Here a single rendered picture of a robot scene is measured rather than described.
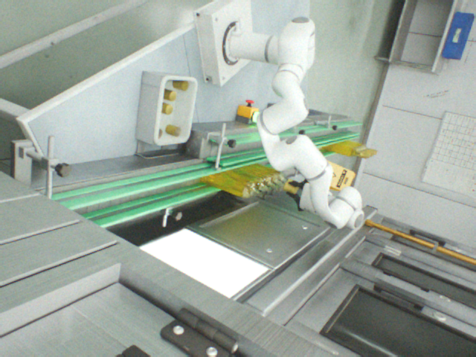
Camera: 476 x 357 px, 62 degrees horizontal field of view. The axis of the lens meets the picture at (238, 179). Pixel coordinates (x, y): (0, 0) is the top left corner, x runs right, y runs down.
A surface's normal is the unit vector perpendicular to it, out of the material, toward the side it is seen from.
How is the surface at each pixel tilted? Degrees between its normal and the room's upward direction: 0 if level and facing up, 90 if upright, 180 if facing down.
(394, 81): 90
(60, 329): 90
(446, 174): 90
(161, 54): 0
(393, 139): 90
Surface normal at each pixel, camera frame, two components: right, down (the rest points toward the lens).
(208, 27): -0.55, 0.58
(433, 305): -0.53, 0.15
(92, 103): 0.83, 0.31
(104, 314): 0.18, -0.94
